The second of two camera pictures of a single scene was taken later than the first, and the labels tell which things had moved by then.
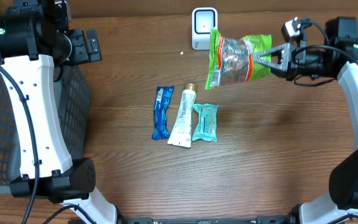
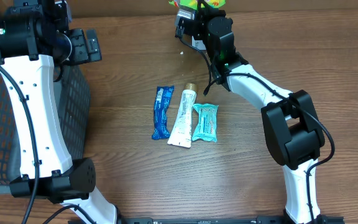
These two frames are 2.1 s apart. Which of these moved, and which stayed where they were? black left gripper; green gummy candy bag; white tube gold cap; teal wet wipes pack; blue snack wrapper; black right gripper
Moved: green gummy candy bag; black right gripper
Stayed: white tube gold cap; teal wet wipes pack; black left gripper; blue snack wrapper
